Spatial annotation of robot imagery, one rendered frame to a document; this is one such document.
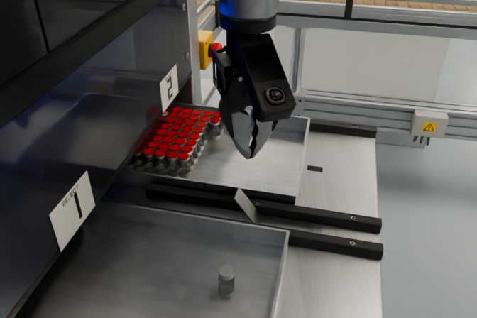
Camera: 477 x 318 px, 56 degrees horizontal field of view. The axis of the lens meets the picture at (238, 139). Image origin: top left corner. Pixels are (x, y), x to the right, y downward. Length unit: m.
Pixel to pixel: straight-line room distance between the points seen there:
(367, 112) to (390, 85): 0.63
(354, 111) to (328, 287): 1.25
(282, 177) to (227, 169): 0.11
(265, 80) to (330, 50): 1.85
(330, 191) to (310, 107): 1.05
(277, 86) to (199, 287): 0.31
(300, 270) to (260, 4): 0.38
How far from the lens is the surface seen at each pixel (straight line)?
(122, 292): 0.67
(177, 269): 0.68
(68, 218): 0.59
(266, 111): 0.50
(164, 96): 0.82
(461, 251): 2.10
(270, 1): 0.54
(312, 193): 0.81
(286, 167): 0.86
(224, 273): 0.61
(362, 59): 2.39
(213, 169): 0.85
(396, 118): 1.87
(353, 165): 0.90
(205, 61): 1.05
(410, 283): 1.90
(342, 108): 1.84
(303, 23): 1.69
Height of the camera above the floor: 1.40
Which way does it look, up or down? 34 degrees down
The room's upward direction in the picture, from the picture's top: straight up
